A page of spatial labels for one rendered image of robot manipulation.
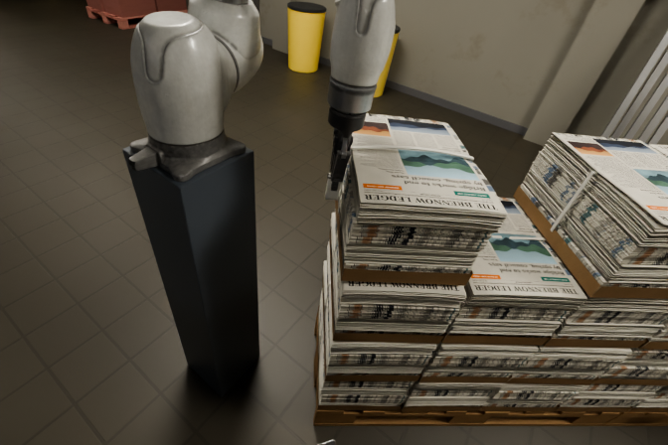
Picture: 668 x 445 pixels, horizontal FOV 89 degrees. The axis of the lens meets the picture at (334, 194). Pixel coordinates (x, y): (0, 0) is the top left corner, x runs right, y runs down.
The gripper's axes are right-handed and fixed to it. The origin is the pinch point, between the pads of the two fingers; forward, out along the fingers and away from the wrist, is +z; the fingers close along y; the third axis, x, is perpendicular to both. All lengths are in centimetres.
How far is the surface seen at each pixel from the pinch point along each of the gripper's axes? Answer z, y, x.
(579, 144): -13, 11, -63
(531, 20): -8, 262, -187
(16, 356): 99, 4, 108
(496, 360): 41, -20, -52
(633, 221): -10, -15, -61
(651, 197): -13, -10, -66
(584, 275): 7, -15, -61
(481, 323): 24, -19, -40
